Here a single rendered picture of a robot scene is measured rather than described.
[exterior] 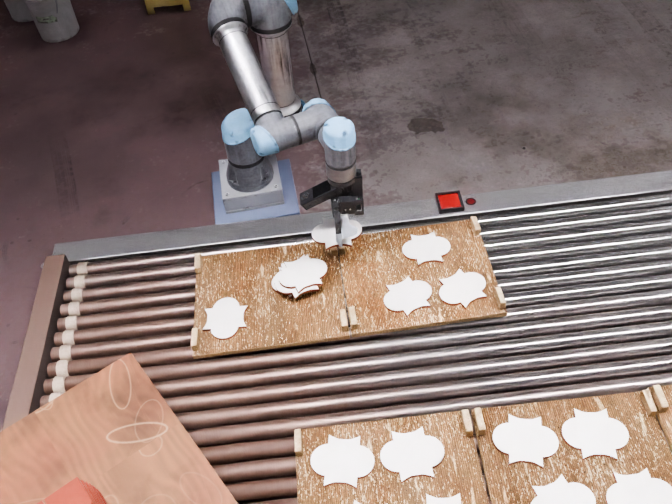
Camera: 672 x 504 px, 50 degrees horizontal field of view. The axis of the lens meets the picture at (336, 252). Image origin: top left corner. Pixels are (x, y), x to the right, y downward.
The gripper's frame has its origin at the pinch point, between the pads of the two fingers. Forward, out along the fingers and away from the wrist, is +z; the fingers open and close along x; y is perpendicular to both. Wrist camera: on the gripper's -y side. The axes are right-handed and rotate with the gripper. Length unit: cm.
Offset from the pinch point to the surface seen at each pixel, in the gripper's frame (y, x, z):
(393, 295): 13.4, -15.3, 11.1
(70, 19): -152, 315, 101
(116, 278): -64, 6, 17
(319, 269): -5.6, -6.3, 7.9
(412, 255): 20.8, -2.0, 10.8
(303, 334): -11.4, -23.8, 12.9
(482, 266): 39.2, -8.3, 11.1
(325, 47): 13, 262, 106
